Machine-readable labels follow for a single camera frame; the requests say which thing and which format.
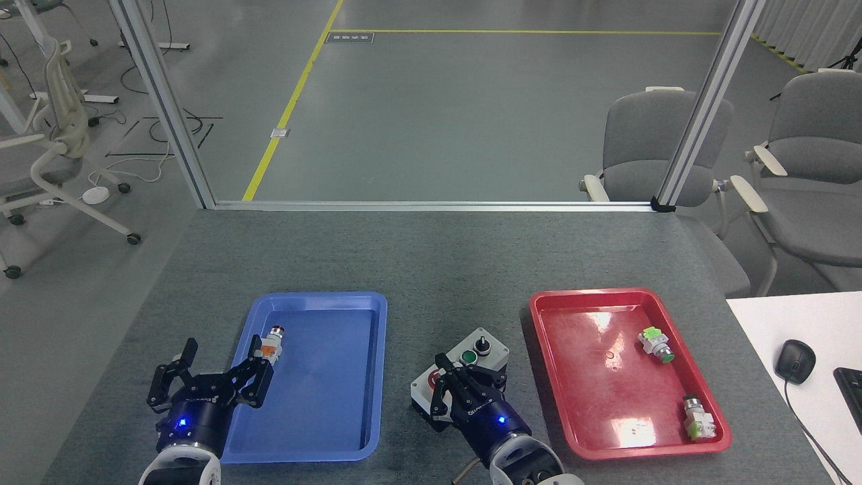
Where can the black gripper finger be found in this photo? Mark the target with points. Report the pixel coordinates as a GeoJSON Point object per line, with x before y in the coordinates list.
{"type": "Point", "coordinates": [471, 380]}
{"type": "Point", "coordinates": [249, 380]}
{"type": "Point", "coordinates": [441, 397]}
{"type": "Point", "coordinates": [168, 380]}

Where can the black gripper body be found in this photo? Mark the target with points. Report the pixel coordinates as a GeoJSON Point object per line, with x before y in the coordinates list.
{"type": "Point", "coordinates": [485, 417]}
{"type": "Point", "coordinates": [199, 424]}

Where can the grey push button control box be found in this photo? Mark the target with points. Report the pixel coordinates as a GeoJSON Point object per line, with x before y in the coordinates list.
{"type": "Point", "coordinates": [488, 350]}

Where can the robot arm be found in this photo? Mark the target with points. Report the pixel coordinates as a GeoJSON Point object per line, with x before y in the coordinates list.
{"type": "Point", "coordinates": [178, 468]}
{"type": "Point", "coordinates": [532, 465]}

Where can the blue plastic tray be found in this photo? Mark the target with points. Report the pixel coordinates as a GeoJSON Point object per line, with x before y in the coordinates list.
{"type": "Point", "coordinates": [323, 391]}

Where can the red plastic tray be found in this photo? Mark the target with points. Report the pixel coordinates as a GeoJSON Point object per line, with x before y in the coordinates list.
{"type": "Point", "coordinates": [586, 337]}

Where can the white round floor socket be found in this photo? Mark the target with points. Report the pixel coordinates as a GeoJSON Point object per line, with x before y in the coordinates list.
{"type": "Point", "coordinates": [95, 195]}

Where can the silver floor outlet cover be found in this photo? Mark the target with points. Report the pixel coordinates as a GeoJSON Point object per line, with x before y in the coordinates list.
{"type": "Point", "coordinates": [280, 133]}

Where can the white mesh office chair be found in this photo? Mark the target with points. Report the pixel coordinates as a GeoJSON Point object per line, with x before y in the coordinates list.
{"type": "Point", "coordinates": [64, 141]}

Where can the grey armchair with narrow back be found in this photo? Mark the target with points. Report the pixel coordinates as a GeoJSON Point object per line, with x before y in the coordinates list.
{"type": "Point", "coordinates": [640, 141]}

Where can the white desk foot bar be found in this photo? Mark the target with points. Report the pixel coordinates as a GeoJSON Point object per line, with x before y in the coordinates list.
{"type": "Point", "coordinates": [161, 46]}
{"type": "Point", "coordinates": [87, 98]}

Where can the white side table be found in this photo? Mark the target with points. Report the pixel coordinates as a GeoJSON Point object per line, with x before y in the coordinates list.
{"type": "Point", "coordinates": [774, 323]}

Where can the black computer mouse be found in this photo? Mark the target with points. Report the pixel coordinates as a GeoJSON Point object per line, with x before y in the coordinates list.
{"type": "Point", "coordinates": [795, 360]}

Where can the dark floor sign plate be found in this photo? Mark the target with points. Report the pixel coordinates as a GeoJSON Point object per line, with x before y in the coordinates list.
{"type": "Point", "coordinates": [350, 38]}

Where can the black keyboard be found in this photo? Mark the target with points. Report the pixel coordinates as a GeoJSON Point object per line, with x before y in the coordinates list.
{"type": "Point", "coordinates": [852, 397]}

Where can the grey armchair with wide back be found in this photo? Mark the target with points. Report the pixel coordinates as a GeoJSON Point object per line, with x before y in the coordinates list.
{"type": "Point", "coordinates": [818, 168]}

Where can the black tripod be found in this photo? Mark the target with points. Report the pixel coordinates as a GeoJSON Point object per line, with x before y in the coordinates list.
{"type": "Point", "coordinates": [845, 62]}

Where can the red push button switch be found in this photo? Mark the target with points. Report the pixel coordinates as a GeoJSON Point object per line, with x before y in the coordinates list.
{"type": "Point", "coordinates": [273, 343]}

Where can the silver aluminium table rail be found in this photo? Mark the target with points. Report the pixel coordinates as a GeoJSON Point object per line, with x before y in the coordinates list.
{"type": "Point", "coordinates": [431, 205]}

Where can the green push button switch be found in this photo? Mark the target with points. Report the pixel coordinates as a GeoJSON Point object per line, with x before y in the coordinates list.
{"type": "Point", "coordinates": [654, 342]}

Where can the silver headed white switch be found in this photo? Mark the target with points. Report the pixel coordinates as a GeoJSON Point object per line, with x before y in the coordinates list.
{"type": "Point", "coordinates": [698, 417]}

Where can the black post corner bracket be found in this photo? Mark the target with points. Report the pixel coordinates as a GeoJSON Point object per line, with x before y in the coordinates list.
{"type": "Point", "coordinates": [663, 205]}

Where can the silver aluminium post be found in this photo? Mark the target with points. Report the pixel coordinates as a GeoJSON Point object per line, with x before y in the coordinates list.
{"type": "Point", "coordinates": [707, 101]}
{"type": "Point", "coordinates": [161, 101]}

